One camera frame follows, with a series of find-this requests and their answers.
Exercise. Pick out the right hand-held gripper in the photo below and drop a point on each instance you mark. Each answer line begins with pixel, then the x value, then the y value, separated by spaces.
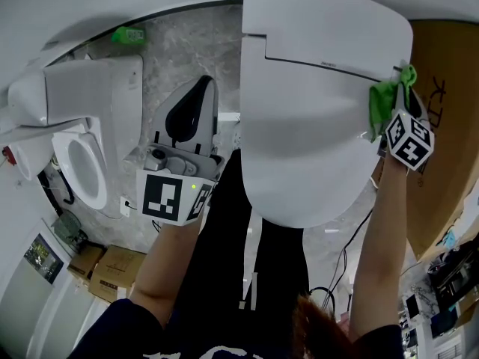
pixel 409 144

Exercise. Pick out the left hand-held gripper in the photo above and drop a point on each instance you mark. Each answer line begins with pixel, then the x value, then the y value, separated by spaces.
pixel 161 196

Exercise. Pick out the green cloth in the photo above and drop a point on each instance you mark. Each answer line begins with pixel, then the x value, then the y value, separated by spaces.
pixel 379 103

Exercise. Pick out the white toilet lid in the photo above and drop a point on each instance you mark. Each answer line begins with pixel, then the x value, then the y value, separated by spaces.
pixel 307 144

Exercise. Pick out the person's right forearm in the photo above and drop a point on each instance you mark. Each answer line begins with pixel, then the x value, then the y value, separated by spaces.
pixel 378 245

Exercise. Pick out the person's left forearm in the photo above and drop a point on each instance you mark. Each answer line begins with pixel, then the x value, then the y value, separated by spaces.
pixel 164 260

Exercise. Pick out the white open toilet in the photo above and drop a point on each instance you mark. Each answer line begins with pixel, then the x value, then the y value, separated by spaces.
pixel 112 107

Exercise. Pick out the white appliance lid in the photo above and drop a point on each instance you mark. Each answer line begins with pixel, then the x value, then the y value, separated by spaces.
pixel 325 17

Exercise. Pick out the large brown cardboard box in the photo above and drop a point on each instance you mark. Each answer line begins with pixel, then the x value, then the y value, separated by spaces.
pixel 449 163

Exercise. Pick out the white power socket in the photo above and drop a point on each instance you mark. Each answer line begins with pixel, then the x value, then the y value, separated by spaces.
pixel 125 206

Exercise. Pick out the green bottle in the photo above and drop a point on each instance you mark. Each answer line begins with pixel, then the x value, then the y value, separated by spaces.
pixel 129 35

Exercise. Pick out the person's black trousers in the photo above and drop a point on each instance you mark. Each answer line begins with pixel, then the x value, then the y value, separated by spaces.
pixel 224 256

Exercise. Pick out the grey mesh basket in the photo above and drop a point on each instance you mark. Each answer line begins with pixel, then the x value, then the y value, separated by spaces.
pixel 67 230

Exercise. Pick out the medium brown cardboard box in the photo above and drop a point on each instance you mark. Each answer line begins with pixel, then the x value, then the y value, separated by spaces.
pixel 116 271

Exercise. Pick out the small brown cardboard box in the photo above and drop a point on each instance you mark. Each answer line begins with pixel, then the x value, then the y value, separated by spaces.
pixel 84 262

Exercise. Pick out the black equipment case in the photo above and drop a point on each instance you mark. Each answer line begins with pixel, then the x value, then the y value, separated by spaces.
pixel 456 275

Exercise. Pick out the small red fixture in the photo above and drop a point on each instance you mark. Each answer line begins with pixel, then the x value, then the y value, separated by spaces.
pixel 8 155

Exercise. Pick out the framed picture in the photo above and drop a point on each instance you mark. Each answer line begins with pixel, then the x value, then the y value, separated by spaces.
pixel 43 258

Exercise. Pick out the small white-framed monitor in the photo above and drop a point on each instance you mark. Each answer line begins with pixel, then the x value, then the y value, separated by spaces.
pixel 413 307

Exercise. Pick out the person's navy shirt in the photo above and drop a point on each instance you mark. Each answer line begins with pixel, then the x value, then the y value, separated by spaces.
pixel 123 331

